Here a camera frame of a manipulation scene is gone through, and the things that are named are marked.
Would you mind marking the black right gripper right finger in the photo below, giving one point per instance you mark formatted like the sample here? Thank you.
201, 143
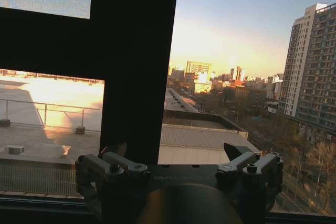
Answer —
249, 163

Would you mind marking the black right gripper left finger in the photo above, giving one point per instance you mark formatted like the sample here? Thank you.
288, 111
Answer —
115, 165

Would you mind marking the dark railing base block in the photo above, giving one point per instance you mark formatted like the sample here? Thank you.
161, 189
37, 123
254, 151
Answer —
80, 129
4, 122

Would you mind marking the low building with corrugated roof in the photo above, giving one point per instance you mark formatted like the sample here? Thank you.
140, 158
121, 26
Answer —
194, 137

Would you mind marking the bare brown trees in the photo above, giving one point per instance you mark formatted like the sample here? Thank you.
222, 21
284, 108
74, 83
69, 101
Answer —
317, 171

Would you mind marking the metal rooftop railing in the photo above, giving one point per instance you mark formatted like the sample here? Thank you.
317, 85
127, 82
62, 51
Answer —
46, 107

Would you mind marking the sunlit yellow building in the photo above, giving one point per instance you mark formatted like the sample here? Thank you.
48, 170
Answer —
202, 83

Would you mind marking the small rooftop vent box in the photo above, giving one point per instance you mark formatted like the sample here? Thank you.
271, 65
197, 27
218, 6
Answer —
14, 149

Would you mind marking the distant wide pale building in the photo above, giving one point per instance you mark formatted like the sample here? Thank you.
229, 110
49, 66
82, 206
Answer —
198, 67

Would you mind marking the tall grey apartment tower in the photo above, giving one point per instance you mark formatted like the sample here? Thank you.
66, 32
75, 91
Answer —
312, 72

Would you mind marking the dark window frame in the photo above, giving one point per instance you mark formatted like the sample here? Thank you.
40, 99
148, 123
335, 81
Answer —
131, 51

